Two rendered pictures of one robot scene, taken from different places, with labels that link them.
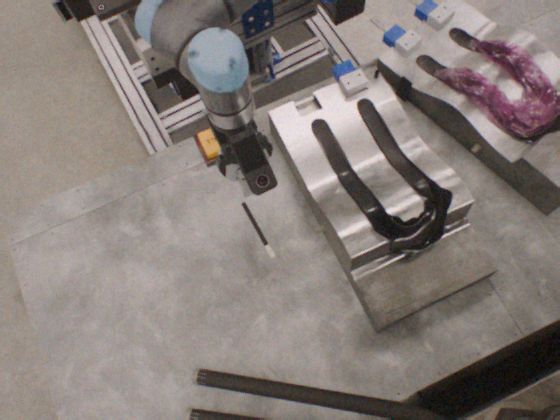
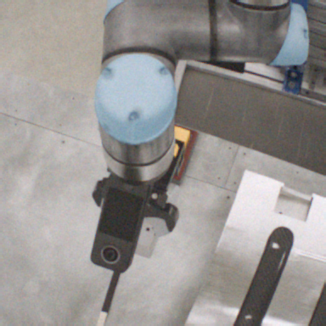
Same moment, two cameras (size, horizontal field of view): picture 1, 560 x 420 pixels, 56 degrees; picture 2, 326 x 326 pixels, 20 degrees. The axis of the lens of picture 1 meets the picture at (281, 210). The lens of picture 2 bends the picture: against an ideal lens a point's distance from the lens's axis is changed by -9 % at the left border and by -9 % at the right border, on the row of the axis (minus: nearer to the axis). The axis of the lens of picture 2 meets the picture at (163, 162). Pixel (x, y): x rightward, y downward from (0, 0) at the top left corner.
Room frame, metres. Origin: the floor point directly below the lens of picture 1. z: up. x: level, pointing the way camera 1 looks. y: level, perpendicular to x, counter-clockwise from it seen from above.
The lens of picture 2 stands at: (0.14, -0.21, 2.10)
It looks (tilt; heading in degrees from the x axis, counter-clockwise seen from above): 68 degrees down; 38
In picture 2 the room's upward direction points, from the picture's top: straight up
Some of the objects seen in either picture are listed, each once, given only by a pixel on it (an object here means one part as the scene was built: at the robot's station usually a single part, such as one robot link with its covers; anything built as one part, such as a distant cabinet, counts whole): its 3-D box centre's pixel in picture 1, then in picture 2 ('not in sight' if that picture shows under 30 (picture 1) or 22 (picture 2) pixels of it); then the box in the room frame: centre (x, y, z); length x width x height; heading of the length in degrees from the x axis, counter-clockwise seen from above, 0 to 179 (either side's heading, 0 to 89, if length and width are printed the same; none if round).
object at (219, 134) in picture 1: (234, 126); (142, 165); (0.45, 0.06, 1.09); 0.09 x 0.08 x 0.12; 18
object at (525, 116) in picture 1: (505, 81); not in sight; (0.59, -0.51, 0.90); 0.26 x 0.18 x 0.08; 36
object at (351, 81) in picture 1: (342, 69); not in sight; (0.67, -0.17, 0.89); 0.13 x 0.05 x 0.05; 18
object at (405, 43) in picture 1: (392, 35); not in sight; (0.77, -0.31, 0.86); 0.13 x 0.05 x 0.05; 36
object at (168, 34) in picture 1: (184, 26); (155, 25); (0.53, 0.11, 1.25); 0.11 x 0.11 x 0.08; 38
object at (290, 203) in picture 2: (307, 109); (292, 206); (0.60, -0.08, 0.87); 0.05 x 0.05 x 0.04; 18
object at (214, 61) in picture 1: (219, 71); (136, 106); (0.45, 0.06, 1.25); 0.09 x 0.08 x 0.11; 38
